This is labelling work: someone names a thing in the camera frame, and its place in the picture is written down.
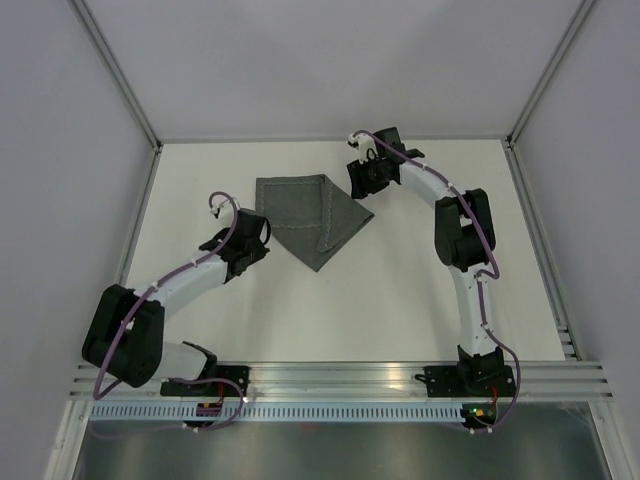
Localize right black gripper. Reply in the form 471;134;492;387
345;152;390;200

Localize grey cloth napkin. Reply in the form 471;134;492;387
255;174;374;272

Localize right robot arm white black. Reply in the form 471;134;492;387
347;127;507;397

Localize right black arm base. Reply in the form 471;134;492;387
413;366;516;399

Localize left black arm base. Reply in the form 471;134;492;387
160;364;251;399

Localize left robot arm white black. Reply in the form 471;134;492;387
81;208;271;398

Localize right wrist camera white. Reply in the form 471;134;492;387
347;132;378;164

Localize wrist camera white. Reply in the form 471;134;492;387
347;132;378;164
210;199;239;227

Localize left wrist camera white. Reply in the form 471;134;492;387
210;199;239;227

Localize white slotted cable duct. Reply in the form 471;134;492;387
90;401;463;423

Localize aluminium front rail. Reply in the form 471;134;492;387
69;362;614;401

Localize left aluminium frame post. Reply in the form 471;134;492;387
68;0;162;153

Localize aluminium frame post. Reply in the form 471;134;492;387
68;0;162;153
503;0;599;149

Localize right aluminium frame post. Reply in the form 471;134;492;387
503;0;599;149

